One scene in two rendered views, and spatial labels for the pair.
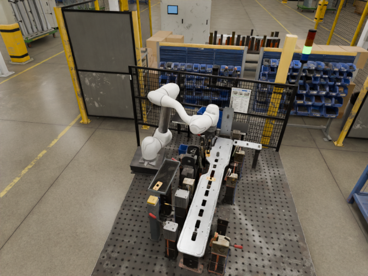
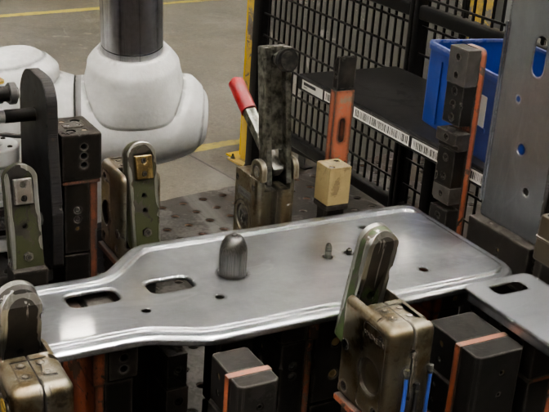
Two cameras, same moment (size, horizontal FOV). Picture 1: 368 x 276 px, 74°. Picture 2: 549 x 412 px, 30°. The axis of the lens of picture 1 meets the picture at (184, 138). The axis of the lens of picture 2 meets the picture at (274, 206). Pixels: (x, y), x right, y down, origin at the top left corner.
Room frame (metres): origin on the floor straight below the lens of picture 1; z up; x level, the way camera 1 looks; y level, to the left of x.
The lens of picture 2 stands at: (1.15, -1.09, 1.51)
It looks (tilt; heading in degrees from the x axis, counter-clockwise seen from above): 22 degrees down; 44
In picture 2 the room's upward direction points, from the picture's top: 4 degrees clockwise
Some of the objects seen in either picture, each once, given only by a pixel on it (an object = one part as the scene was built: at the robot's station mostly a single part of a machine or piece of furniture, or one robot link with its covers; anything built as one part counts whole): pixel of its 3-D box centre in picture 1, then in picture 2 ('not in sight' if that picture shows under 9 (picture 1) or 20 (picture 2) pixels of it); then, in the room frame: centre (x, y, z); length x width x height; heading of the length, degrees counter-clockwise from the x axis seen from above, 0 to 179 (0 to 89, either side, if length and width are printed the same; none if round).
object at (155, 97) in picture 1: (157, 97); not in sight; (1.95, 0.24, 1.57); 0.18 x 0.14 x 0.13; 54
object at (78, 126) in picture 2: not in sight; (73, 280); (1.81, -0.10, 0.91); 0.07 x 0.05 x 0.42; 74
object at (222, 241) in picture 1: (219, 254); not in sight; (0.92, -0.26, 0.88); 0.15 x 0.11 x 0.36; 74
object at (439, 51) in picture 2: (211, 116); (517, 105); (2.45, -0.31, 1.09); 0.30 x 0.17 x 0.13; 64
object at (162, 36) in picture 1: (168, 56); not in sight; (6.77, 0.48, 0.52); 1.20 x 0.80 x 1.05; 170
